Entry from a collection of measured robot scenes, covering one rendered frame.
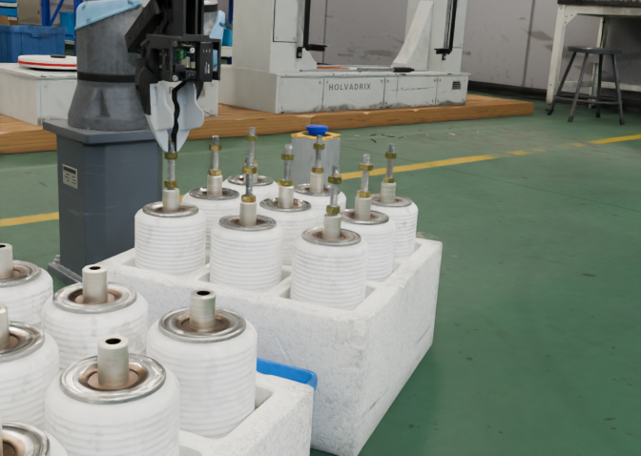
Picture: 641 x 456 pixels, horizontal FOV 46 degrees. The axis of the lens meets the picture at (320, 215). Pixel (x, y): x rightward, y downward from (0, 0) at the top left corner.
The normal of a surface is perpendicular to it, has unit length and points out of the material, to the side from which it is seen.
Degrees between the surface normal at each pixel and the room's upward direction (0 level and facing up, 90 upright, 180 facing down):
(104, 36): 90
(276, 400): 0
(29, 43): 92
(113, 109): 72
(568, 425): 0
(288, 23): 90
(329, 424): 90
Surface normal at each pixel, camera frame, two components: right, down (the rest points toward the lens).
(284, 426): 0.91, 0.15
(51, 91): 0.69, 0.22
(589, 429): 0.06, -0.97
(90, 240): -0.03, 0.25
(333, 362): -0.38, 0.21
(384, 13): -0.72, 0.13
